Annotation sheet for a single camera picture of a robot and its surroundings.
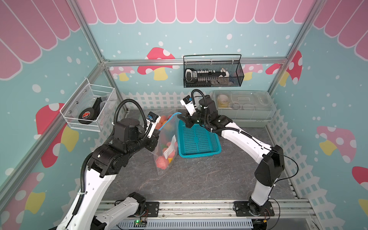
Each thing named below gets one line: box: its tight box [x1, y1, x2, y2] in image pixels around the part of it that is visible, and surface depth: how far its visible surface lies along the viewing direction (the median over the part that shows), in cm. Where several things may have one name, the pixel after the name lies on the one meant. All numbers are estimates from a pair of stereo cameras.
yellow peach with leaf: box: [167, 152, 175, 163], surface depth 84 cm
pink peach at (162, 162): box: [155, 155, 169, 170], surface depth 79 cm
